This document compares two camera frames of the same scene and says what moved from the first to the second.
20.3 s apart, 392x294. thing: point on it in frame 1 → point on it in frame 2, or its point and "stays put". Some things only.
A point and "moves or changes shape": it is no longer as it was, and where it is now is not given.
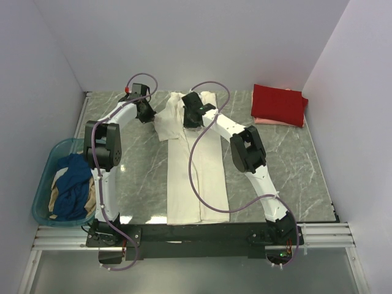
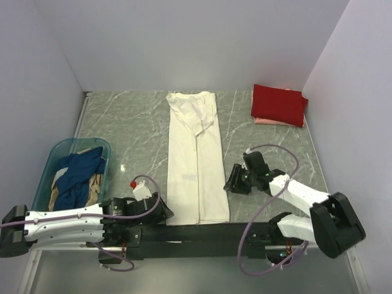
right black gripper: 186,123 → 234,184
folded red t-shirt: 282,105 stays put
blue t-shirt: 73,187 stays put
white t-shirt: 209,166 moves or changes shape
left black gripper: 150,116 → 166,213
